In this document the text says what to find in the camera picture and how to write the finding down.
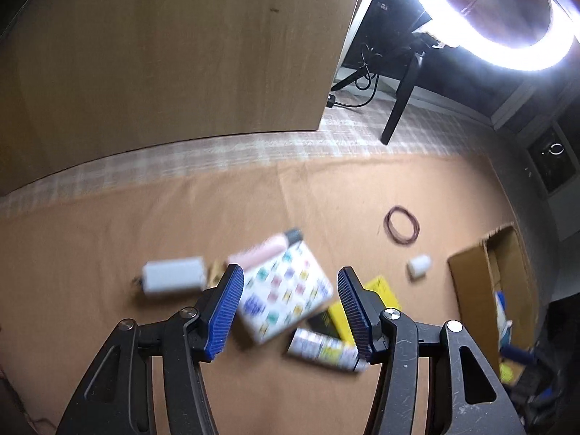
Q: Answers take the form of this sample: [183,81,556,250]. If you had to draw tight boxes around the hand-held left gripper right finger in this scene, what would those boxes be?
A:
[336,266,529,435]

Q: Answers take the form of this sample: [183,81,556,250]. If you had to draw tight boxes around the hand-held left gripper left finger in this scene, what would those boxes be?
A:
[57,264,245,435]

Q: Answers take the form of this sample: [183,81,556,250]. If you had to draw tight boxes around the yellow notebook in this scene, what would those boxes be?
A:
[308,275,402,343]

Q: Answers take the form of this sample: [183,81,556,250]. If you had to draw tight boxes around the patterned tissue pack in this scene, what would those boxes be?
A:
[233,240,335,344]

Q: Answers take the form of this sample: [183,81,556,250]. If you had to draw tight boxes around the white charger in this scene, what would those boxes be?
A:
[133,256,207,297]

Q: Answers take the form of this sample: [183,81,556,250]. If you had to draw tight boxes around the cardboard box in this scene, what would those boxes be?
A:
[448,223,542,388]

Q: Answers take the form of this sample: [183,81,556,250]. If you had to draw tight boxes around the white bottle with blue cap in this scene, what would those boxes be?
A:
[494,291,513,349]

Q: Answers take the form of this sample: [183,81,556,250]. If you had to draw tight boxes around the small patterned tube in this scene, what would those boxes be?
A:
[286,327,370,373]

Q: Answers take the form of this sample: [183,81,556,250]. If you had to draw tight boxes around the pink tube with dark cap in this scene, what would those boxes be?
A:
[227,229,303,273]

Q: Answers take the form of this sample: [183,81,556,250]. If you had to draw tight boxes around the small white case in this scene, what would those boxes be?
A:
[406,254,432,279]

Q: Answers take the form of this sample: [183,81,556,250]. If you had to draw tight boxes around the brown rubber bands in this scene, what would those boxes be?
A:
[384,206,421,245]

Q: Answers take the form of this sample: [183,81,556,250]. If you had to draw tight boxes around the brown mat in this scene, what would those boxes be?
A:
[0,154,551,435]

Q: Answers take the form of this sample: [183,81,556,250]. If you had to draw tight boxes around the plaid cloth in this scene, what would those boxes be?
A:
[0,95,513,211]

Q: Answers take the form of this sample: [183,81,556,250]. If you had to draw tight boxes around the black tripod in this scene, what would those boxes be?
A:
[333,32,445,146]

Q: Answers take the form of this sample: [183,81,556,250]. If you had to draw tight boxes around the light wooden board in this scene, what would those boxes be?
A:
[0,0,390,195]

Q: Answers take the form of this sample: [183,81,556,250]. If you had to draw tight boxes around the black cables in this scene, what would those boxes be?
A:
[337,43,382,109]

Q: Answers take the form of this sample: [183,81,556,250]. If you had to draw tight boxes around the white ring light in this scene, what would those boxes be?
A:
[403,0,576,72]

